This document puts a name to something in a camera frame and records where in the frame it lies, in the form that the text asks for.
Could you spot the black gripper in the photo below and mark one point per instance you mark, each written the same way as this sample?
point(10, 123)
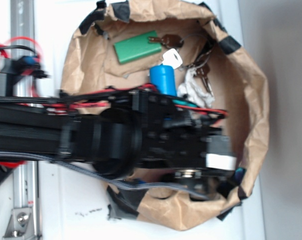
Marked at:
point(186, 139)

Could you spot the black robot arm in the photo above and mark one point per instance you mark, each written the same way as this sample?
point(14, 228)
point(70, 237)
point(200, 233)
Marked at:
point(135, 139)

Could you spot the blue plastic bottle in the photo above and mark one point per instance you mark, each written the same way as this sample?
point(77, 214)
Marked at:
point(162, 76)

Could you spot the white silver key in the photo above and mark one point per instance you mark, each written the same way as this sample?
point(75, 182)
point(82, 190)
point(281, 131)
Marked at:
point(172, 58)

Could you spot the brown paper bag bin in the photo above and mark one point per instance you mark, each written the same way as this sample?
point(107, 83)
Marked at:
point(239, 86)

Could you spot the green rectangular block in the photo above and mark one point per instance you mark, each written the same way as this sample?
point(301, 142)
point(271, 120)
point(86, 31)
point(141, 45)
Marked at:
point(136, 47)

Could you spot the brass keys on ring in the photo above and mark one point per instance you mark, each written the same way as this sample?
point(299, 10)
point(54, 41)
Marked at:
point(172, 41)

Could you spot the aluminium extrusion rail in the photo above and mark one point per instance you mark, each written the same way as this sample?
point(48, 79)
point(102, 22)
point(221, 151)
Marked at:
point(25, 220)

